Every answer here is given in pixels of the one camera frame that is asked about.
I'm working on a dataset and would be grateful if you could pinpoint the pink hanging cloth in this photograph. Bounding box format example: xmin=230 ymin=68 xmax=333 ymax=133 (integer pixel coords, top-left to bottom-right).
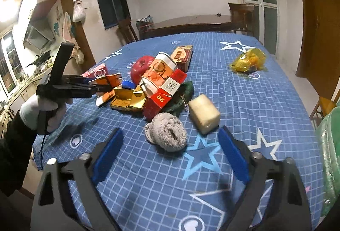
xmin=62 ymin=11 xmax=80 ymax=49

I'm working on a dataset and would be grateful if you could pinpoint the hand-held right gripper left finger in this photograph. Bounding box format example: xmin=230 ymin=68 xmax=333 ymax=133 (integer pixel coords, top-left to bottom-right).
xmin=30 ymin=127 xmax=125 ymax=231

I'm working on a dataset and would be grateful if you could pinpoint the orange white packet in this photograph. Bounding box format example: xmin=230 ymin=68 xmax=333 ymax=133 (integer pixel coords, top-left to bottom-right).
xmin=96 ymin=96 xmax=112 ymax=107

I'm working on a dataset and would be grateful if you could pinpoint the small orange box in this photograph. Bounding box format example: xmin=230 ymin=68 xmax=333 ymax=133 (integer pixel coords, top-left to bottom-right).
xmin=89 ymin=74 xmax=123 ymax=94

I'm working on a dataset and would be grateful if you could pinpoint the orange white carton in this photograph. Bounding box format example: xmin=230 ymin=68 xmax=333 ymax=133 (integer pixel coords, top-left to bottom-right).
xmin=141 ymin=52 xmax=178 ymax=93

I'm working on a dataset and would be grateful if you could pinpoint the blue checkered star tablecloth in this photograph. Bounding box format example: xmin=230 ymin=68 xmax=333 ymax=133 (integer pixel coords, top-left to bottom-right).
xmin=33 ymin=32 xmax=323 ymax=231

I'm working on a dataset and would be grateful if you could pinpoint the light wooden chair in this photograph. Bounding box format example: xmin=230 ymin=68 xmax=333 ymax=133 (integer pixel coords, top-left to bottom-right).
xmin=309 ymin=97 xmax=337 ymax=128

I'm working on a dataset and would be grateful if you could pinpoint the hanging white plastic bag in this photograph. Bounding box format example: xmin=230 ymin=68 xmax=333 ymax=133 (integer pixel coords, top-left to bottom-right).
xmin=73 ymin=46 xmax=85 ymax=65
xmin=71 ymin=0 xmax=87 ymax=23

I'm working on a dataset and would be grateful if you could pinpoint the person's left forearm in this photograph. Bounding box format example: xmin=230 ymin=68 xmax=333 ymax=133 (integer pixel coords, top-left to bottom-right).
xmin=0 ymin=111 xmax=40 ymax=197

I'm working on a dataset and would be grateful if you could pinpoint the red brown box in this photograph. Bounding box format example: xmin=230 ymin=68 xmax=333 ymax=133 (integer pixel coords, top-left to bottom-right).
xmin=170 ymin=45 xmax=193 ymax=73

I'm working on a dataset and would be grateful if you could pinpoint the orange snack packet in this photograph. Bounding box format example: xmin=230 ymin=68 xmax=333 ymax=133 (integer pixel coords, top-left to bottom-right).
xmin=110 ymin=87 xmax=146 ymax=112

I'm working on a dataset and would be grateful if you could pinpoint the patterned bag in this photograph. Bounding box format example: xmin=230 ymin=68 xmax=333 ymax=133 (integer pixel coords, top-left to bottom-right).
xmin=136 ymin=16 xmax=153 ymax=30

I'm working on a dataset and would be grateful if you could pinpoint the dark wooden chair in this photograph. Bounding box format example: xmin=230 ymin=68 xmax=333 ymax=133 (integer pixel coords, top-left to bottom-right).
xmin=228 ymin=3 xmax=255 ymax=35
xmin=117 ymin=18 xmax=139 ymax=44

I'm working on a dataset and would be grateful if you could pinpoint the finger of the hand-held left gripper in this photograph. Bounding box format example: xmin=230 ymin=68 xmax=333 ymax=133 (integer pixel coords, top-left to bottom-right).
xmin=66 ymin=85 xmax=113 ymax=99
xmin=65 ymin=75 xmax=107 ymax=87

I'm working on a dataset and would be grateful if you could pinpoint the dark green cloth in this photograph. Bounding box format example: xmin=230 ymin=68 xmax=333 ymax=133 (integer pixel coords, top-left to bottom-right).
xmin=163 ymin=81 xmax=194 ymax=117

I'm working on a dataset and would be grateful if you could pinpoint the metal key chain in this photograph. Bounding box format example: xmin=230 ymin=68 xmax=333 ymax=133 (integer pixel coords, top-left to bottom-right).
xmin=181 ymin=95 xmax=190 ymax=114

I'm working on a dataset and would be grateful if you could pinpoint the dark wooden table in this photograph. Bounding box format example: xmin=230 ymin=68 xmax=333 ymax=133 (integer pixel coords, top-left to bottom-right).
xmin=139 ymin=15 xmax=234 ymax=40

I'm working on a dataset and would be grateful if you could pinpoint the cream sponge block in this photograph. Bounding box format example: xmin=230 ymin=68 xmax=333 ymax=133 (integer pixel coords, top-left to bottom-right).
xmin=188 ymin=94 xmax=221 ymax=135

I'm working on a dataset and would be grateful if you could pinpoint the red white heart box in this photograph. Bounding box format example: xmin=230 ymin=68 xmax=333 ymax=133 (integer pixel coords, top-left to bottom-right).
xmin=81 ymin=65 xmax=109 ymax=80

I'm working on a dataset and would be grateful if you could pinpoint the kitchen window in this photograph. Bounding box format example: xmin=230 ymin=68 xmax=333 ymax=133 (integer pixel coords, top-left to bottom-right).
xmin=0 ymin=30 xmax=24 ymax=93

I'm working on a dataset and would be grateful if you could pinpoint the red white cigarette pack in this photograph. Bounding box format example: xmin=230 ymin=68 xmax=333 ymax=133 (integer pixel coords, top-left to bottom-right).
xmin=143 ymin=70 xmax=188 ymax=118

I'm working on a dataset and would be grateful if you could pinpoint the brown wooden door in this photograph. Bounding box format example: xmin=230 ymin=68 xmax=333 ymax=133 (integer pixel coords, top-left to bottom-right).
xmin=292 ymin=0 xmax=340 ymax=101

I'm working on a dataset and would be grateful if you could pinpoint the grey knit cloth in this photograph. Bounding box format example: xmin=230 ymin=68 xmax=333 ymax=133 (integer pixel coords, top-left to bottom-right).
xmin=144 ymin=112 xmax=188 ymax=152

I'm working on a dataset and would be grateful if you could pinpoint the person's left hand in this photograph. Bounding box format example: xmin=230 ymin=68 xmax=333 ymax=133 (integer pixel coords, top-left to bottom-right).
xmin=20 ymin=94 xmax=73 ymax=133

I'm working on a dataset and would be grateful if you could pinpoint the yellow plastic bag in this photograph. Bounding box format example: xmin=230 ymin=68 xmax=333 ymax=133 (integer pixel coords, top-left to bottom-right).
xmin=230 ymin=48 xmax=267 ymax=74

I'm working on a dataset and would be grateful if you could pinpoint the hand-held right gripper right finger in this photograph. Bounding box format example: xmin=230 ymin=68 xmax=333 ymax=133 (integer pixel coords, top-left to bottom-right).
xmin=218 ymin=126 xmax=312 ymax=231

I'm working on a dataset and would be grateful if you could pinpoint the black wok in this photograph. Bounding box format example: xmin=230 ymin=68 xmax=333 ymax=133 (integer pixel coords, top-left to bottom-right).
xmin=27 ymin=50 xmax=51 ymax=67

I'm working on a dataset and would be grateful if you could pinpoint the red apple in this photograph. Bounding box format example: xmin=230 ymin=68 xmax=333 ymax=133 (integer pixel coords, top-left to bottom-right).
xmin=131 ymin=56 xmax=156 ymax=85

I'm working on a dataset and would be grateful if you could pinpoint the range hood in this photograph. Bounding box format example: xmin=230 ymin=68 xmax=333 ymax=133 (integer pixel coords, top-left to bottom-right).
xmin=23 ymin=20 xmax=55 ymax=49

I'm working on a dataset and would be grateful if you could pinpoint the black cord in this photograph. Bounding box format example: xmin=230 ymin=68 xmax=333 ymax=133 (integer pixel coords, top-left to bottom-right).
xmin=40 ymin=130 xmax=45 ymax=169

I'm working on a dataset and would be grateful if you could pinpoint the trash bin with green bag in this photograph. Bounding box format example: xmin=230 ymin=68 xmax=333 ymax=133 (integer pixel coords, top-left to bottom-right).
xmin=316 ymin=106 xmax=340 ymax=218

